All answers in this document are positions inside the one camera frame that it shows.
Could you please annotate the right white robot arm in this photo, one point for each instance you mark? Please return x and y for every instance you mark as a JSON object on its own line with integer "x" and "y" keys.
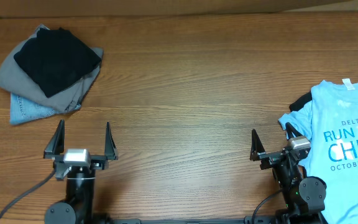
{"x": 303, "y": 195}

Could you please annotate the black polo shirt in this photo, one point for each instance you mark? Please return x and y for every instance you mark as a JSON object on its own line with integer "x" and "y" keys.
{"x": 56, "y": 59}

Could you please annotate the black garment under t-shirt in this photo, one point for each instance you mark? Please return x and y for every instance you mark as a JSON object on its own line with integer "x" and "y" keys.
{"x": 299, "y": 103}

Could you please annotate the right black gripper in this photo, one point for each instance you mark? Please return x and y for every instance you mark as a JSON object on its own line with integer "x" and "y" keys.
{"x": 257, "y": 152}

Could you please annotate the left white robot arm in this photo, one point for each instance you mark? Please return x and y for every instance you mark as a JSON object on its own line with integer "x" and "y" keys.
{"x": 77, "y": 206}

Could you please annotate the light blue printed t-shirt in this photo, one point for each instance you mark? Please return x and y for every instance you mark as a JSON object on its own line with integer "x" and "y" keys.
{"x": 330, "y": 122}

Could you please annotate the folded grey trousers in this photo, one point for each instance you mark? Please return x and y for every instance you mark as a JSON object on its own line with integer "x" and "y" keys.
{"x": 16, "y": 81}

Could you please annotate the folded blue jeans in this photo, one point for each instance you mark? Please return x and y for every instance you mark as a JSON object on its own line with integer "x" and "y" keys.
{"x": 23, "y": 110}

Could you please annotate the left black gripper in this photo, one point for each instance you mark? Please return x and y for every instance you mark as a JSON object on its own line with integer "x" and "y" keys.
{"x": 100, "y": 162}

